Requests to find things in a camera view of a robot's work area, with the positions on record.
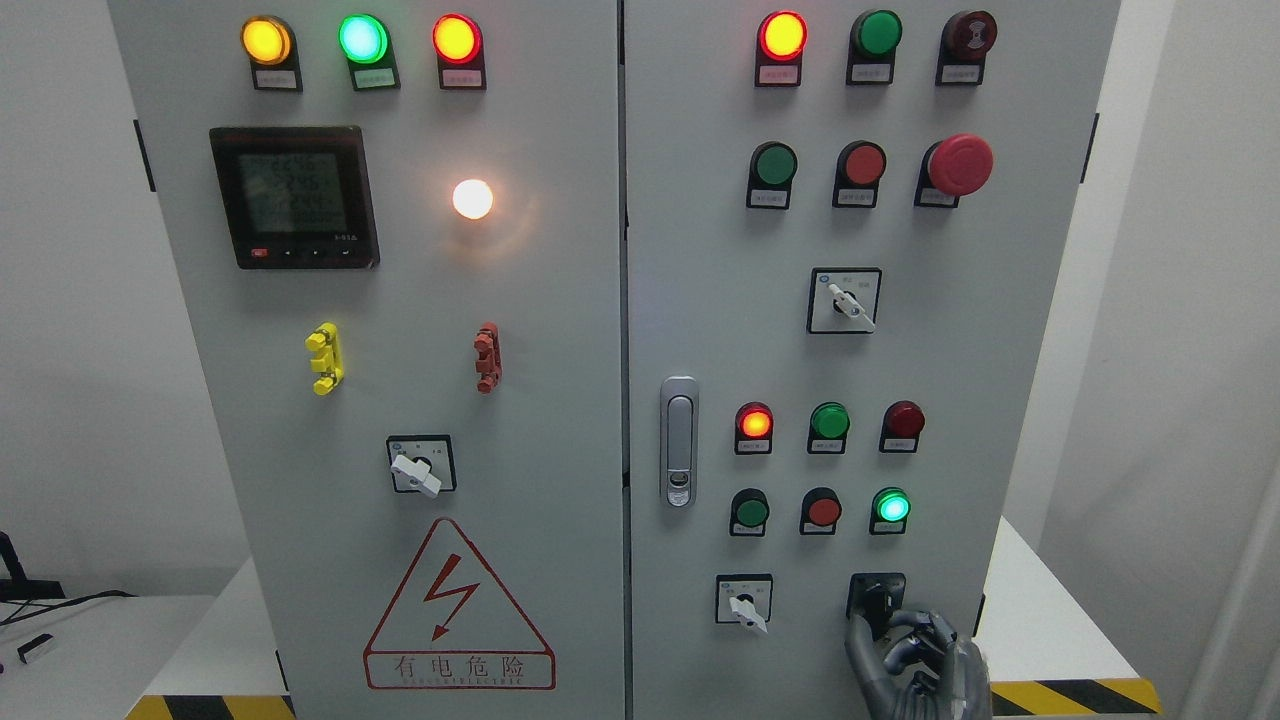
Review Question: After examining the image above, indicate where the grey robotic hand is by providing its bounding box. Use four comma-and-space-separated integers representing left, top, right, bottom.
845, 610, 995, 719

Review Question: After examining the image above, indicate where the black rotary knob switch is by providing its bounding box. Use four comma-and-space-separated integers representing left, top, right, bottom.
846, 571, 906, 628

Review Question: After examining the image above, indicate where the green lamp lower right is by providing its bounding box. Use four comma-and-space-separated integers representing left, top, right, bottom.
868, 487, 913, 536

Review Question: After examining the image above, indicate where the red push button lower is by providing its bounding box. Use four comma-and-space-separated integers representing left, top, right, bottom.
799, 487, 844, 536

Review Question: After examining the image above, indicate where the red push button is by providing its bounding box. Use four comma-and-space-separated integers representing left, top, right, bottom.
799, 487, 844, 536
831, 140, 887, 209

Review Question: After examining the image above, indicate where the green push button lower left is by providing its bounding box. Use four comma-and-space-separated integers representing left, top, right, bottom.
730, 488, 771, 537

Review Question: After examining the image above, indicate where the green push button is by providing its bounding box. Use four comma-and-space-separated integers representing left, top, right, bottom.
745, 141, 797, 210
730, 488, 771, 537

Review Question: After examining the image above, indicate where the red lamp middle right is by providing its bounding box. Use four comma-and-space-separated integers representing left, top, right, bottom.
879, 400, 925, 454

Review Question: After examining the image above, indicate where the green lamp middle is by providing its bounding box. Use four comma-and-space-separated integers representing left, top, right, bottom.
806, 401, 852, 455

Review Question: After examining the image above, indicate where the red lit lamp middle left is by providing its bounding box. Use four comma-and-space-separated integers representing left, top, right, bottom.
733, 401, 774, 455

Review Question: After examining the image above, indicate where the red danger warning sticker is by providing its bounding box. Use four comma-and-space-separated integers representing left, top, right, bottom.
364, 518, 557, 691

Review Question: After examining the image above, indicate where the red emergency stop button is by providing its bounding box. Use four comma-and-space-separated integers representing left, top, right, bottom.
913, 133, 995, 209

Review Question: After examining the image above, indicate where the red push button upper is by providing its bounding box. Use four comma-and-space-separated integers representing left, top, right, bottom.
831, 140, 887, 209

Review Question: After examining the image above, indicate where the green push button upper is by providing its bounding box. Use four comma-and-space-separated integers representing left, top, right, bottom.
745, 141, 797, 210

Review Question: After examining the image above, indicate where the red terminal connector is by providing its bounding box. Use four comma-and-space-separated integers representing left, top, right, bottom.
474, 322, 503, 395

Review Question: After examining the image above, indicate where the grey electrical control cabinet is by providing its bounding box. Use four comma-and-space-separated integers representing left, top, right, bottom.
108, 1, 1120, 719

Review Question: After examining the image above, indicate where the green lamp top right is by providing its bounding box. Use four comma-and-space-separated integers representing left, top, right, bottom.
845, 9, 902, 86

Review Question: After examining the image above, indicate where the red lit lamp right door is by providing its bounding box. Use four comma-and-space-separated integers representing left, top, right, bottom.
754, 10, 808, 88

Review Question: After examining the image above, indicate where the white glowing indicator lamp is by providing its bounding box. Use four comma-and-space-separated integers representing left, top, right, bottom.
451, 178, 495, 222

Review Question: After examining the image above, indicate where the yellow terminal connector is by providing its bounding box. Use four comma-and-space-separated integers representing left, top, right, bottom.
305, 322, 346, 396

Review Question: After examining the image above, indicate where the red indicator lamp left door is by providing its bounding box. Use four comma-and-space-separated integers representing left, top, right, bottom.
431, 13, 486, 90

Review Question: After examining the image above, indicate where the black digital power meter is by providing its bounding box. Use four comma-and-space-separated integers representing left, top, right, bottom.
209, 126, 380, 270

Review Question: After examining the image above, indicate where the green lit indicator lamp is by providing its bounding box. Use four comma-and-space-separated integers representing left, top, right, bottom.
337, 13, 401, 92

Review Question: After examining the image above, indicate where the small white black adapter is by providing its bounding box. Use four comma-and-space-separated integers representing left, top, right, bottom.
17, 633, 55, 664

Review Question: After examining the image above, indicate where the yellow indicator lamp top left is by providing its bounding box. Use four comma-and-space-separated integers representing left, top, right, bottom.
239, 15, 303, 92

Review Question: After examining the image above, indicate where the black device with antenna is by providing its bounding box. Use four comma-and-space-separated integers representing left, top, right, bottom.
0, 532, 67, 601

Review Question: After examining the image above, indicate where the white selector switch lower right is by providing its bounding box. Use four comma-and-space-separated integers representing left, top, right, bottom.
716, 573, 774, 635

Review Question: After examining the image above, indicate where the white selector switch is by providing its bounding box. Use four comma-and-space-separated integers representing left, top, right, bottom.
806, 266, 882, 334
716, 573, 774, 635

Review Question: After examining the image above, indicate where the silver door lock handle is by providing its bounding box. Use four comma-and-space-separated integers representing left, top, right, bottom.
659, 375, 699, 509

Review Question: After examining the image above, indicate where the white selector switch upper right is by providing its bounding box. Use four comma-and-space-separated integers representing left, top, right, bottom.
806, 266, 882, 334

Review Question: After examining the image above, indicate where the white selector switch left door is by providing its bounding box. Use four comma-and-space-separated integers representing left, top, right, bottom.
387, 434, 457, 498

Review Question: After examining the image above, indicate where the black cable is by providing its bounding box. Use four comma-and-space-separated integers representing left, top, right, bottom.
0, 591, 136, 632

